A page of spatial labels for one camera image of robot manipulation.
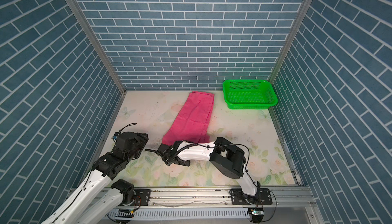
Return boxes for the pink long pants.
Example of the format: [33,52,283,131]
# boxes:
[162,91,214,145]

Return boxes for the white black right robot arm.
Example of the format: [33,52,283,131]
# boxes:
[146,137,262,205]

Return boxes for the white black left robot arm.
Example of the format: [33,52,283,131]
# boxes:
[43,131,149,224]

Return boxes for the green plastic basket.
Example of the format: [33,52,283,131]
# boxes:
[223,80,278,110]

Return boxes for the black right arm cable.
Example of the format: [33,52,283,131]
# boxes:
[176,142,278,223]

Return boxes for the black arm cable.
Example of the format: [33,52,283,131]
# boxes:
[176,142,278,223]
[50,122,142,224]

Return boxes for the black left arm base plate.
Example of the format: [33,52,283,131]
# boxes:
[133,189,151,207]

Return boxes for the aluminium front rail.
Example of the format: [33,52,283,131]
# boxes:
[61,186,316,209]

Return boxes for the white slotted cable duct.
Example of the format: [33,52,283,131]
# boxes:
[105,208,250,221]

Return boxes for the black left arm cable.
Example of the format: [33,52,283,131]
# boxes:
[50,122,142,224]

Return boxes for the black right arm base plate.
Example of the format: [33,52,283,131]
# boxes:
[229,188,273,206]

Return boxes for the aluminium left corner post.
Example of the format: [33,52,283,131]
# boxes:
[65,0,126,95]

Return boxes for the aluminium corner post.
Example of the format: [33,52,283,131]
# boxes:
[268,0,312,84]
[65,0,126,95]

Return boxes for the aluminium right corner post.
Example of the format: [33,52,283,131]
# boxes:
[268,0,312,84]

